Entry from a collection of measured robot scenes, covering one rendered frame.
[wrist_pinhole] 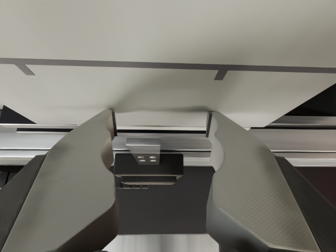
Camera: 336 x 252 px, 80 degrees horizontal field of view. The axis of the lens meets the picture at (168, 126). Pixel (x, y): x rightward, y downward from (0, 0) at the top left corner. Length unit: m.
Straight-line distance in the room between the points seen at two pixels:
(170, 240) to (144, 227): 0.51
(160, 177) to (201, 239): 0.20
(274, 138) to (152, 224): 0.42
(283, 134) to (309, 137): 0.06
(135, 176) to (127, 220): 0.33
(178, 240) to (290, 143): 0.37
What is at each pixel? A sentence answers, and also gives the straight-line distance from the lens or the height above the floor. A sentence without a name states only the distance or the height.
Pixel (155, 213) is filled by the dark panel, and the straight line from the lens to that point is 0.67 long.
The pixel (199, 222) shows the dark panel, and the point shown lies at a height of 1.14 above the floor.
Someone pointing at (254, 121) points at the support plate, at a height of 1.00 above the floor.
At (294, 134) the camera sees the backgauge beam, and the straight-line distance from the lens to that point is 0.51.
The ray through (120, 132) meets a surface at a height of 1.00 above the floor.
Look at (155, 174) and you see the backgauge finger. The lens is 0.35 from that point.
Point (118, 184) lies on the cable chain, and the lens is 0.55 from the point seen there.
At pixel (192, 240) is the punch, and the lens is 0.17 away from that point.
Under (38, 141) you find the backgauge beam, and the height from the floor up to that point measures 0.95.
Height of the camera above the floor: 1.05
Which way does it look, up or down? 18 degrees down
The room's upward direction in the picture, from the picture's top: 180 degrees clockwise
